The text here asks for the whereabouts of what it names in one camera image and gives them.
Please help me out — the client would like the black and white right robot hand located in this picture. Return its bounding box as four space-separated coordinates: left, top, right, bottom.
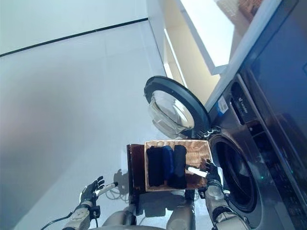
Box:
184 158 223 186

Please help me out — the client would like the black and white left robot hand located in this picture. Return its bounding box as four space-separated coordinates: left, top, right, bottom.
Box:
80 176 119 204

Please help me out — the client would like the black garment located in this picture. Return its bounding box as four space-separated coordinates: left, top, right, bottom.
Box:
167 144 188 189
146 147 169 188

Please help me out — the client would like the dark grey washing machine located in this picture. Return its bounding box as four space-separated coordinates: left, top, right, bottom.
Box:
205 73 307 230

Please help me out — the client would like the round washing machine door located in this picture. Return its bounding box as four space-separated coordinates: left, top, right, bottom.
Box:
143 75 212 140

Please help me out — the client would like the rectangular wicker laundry basket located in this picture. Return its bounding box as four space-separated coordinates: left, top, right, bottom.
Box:
144 139 213 193

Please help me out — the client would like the blue folded garment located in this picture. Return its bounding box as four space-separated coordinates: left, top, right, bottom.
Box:
161 146 176 181

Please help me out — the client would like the brown wooden table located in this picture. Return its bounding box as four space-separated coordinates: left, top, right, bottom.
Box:
126 143 196 216

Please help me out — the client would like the blue energy label sticker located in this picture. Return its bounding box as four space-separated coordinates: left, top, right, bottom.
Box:
216 96 229 117

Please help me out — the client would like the white upright side panel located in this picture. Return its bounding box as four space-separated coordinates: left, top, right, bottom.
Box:
204 0 281 113

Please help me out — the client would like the white laundry counter cabinet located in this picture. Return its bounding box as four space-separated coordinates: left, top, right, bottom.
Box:
146 0 251 106

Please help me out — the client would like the white coiled floor cable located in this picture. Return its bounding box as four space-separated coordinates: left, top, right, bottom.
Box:
105 186 132 204

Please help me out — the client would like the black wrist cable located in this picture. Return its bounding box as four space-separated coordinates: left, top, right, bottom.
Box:
40 205 100 230

